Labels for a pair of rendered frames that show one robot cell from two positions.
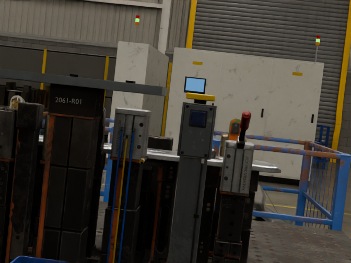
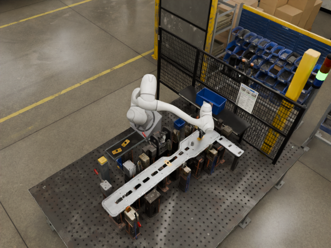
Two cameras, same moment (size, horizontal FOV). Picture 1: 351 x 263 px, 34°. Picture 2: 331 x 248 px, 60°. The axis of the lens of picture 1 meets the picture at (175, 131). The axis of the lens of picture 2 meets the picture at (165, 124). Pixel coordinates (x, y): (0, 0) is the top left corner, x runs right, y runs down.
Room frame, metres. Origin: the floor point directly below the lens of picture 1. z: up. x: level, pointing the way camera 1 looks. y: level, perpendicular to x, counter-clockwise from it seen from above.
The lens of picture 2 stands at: (2.58, -0.82, 3.22)
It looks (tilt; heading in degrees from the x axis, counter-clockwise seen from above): 46 degrees down; 130
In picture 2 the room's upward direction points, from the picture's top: 4 degrees clockwise
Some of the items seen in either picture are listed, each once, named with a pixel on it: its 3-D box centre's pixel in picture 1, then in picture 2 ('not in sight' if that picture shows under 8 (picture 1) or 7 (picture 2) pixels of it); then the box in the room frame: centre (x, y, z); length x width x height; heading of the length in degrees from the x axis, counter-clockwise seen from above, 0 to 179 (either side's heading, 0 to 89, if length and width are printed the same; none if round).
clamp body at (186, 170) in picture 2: not in sight; (184, 178); (1.76, 0.47, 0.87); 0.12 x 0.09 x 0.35; 177
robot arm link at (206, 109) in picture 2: not in sight; (206, 112); (1.62, 0.88, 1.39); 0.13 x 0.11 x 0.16; 135
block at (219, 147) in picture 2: not in sight; (216, 155); (1.80, 0.95, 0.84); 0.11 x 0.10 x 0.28; 177
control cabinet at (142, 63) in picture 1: (140, 92); not in sight; (10.61, 0.70, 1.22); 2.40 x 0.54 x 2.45; 173
